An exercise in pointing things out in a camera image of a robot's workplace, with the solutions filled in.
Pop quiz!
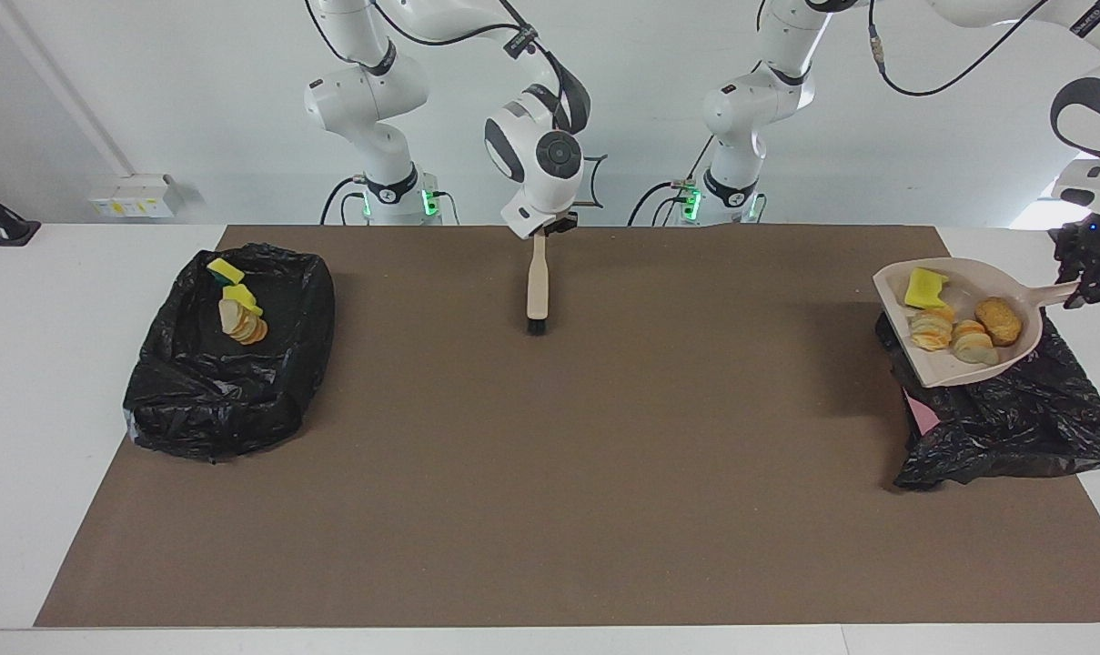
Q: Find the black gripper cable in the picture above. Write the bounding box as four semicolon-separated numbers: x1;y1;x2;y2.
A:
868;0;1051;96
368;0;610;210

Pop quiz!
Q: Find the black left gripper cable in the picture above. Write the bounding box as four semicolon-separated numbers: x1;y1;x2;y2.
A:
868;0;1051;96

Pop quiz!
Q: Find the brown peanut shaped bread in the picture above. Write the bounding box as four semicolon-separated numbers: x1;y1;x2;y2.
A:
974;297;1024;348

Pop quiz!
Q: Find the crumpled black trash bag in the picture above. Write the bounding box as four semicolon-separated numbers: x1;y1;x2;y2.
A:
874;309;1100;492

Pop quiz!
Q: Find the black clamp stand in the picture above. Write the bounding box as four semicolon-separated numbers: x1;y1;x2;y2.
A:
0;175;41;247

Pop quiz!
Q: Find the white wall socket box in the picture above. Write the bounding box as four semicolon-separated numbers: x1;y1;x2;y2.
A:
88;175;182;219

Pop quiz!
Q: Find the brown table mat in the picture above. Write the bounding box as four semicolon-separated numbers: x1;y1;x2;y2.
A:
34;225;1100;629

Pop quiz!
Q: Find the beige brush with black bristles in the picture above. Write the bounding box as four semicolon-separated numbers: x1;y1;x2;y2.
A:
525;232;552;337

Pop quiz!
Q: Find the beige plastic dustpan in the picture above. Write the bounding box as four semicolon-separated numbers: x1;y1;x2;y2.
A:
873;257;1083;389

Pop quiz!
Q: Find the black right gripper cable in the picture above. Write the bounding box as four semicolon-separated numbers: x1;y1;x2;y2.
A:
368;0;610;210

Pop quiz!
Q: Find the orange striped croissant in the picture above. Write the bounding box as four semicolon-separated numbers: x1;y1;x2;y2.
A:
909;307;955;353
953;318;999;366

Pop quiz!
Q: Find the black base power cable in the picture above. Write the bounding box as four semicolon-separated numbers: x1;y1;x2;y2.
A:
627;136;696;226
320;177;368;226

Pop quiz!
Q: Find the beige sliced bread chunk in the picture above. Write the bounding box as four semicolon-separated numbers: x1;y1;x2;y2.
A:
218;298;268;346

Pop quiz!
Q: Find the black bag lined bin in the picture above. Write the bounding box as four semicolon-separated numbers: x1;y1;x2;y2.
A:
123;242;337;462

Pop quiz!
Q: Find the pink plastic bin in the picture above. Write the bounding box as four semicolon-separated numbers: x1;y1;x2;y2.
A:
904;387;942;436

